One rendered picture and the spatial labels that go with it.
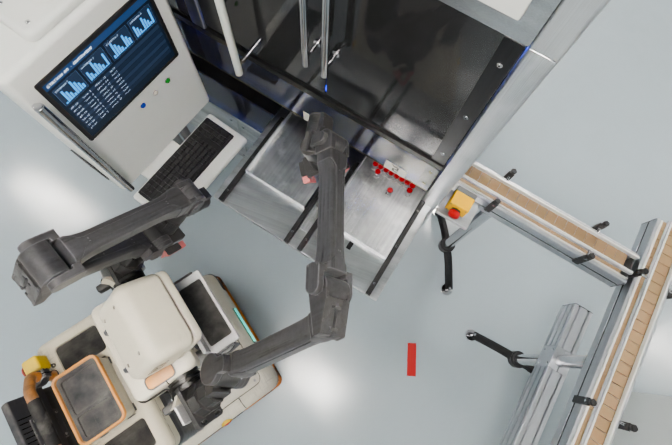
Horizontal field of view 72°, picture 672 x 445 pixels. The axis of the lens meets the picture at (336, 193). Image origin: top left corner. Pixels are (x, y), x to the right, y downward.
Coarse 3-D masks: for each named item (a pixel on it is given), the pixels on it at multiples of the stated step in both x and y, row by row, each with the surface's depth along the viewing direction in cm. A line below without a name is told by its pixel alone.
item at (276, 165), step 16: (288, 128) 179; (304, 128) 179; (272, 144) 176; (288, 144) 177; (256, 160) 173; (272, 160) 174; (288, 160) 174; (256, 176) 168; (272, 176) 172; (288, 176) 172; (288, 192) 170; (304, 192) 171; (304, 208) 168
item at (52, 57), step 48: (0, 0) 109; (96, 0) 115; (144, 0) 127; (0, 48) 109; (48, 48) 111; (96, 48) 123; (144, 48) 138; (48, 96) 119; (96, 96) 133; (144, 96) 152; (192, 96) 177; (96, 144) 146; (144, 144) 168
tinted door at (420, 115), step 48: (336, 0) 105; (384, 0) 96; (432, 0) 89; (336, 48) 121; (384, 48) 110; (432, 48) 100; (480, 48) 93; (336, 96) 143; (384, 96) 127; (432, 96) 115; (432, 144) 134
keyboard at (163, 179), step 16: (208, 128) 183; (192, 144) 181; (208, 144) 182; (224, 144) 182; (176, 160) 178; (192, 160) 178; (208, 160) 180; (160, 176) 176; (176, 176) 176; (192, 176) 177; (144, 192) 174; (160, 192) 175
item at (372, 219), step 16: (368, 160) 176; (352, 176) 170; (368, 176) 174; (352, 192) 171; (368, 192) 172; (384, 192) 172; (400, 192) 172; (416, 192) 172; (352, 208) 169; (368, 208) 170; (384, 208) 170; (400, 208) 170; (352, 224) 167; (368, 224) 168; (384, 224) 168; (400, 224) 168; (368, 240) 166; (384, 240) 166; (384, 256) 161
